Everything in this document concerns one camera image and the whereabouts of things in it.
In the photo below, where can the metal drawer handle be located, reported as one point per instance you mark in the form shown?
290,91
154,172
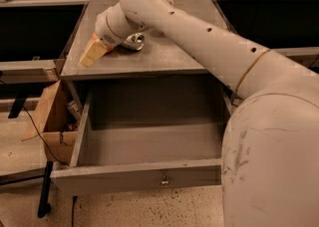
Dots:
164,181

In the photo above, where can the orange fruit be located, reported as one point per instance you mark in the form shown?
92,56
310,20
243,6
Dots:
107,47

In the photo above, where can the open grey top drawer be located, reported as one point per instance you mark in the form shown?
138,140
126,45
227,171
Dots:
134,131

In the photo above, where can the cardboard box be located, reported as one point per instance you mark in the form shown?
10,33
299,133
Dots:
56,118

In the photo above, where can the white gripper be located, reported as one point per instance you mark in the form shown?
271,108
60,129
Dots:
104,33

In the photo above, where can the crushed soda can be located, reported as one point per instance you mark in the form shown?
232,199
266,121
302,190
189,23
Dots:
134,42

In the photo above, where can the grey cabinet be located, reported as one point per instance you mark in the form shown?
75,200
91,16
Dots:
159,55

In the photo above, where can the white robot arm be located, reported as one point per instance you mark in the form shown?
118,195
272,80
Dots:
270,151

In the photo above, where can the black table leg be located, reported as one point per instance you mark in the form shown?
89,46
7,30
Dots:
44,206

